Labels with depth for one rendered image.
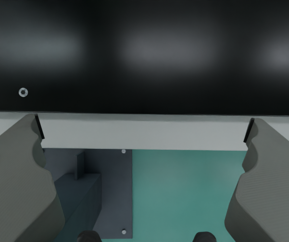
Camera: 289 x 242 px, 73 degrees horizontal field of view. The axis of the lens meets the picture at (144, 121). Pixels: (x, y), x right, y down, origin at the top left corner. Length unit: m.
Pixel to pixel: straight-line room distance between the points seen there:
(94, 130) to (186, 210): 0.92
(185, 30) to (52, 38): 0.13
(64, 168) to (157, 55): 0.91
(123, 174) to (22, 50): 0.83
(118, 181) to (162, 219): 0.30
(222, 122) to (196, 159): 0.80
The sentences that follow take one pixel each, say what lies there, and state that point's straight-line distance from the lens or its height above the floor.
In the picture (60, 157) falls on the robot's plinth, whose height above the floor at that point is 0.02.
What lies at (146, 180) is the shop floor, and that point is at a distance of 1.02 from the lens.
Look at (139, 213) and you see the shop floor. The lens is 1.08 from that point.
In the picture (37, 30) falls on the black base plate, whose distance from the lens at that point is 0.24.
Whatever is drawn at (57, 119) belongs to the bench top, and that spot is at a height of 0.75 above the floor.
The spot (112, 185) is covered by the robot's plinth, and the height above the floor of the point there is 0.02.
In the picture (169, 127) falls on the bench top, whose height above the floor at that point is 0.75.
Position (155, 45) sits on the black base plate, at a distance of 0.21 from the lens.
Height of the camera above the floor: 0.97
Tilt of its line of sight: 89 degrees down
